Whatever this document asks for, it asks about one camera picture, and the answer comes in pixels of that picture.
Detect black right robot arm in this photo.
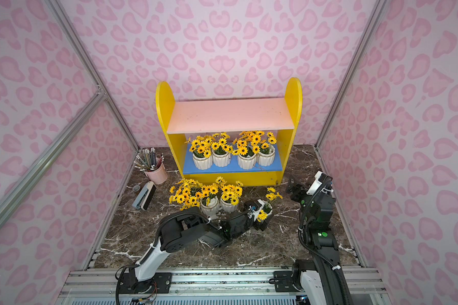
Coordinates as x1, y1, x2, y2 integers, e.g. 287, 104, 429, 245
269, 175, 353, 304

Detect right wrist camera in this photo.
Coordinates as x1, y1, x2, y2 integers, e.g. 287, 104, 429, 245
307, 171, 333, 195

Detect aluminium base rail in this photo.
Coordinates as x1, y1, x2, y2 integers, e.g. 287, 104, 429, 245
55, 266, 390, 305

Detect grey black stapler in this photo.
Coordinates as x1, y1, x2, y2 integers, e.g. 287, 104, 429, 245
132, 181, 156, 211

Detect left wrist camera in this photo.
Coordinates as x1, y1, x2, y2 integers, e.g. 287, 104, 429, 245
248, 200, 265, 222

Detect yellow two-tier shelf unit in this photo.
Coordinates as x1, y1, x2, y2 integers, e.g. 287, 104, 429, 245
156, 78, 303, 186

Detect pink pen holder cup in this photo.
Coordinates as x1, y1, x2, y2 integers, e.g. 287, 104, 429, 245
134, 147, 167, 185

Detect shelf sunflower pot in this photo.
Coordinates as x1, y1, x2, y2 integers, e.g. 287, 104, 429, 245
257, 187, 283, 224
211, 132, 233, 168
216, 177, 244, 213
232, 131, 261, 170
200, 183, 220, 217
169, 179, 204, 210
187, 135, 213, 170
253, 131, 277, 166

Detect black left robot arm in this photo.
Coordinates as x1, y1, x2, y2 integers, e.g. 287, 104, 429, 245
115, 200, 267, 304

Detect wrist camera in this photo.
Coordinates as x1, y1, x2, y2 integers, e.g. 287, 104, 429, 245
248, 200, 265, 222
307, 171, 333, 195

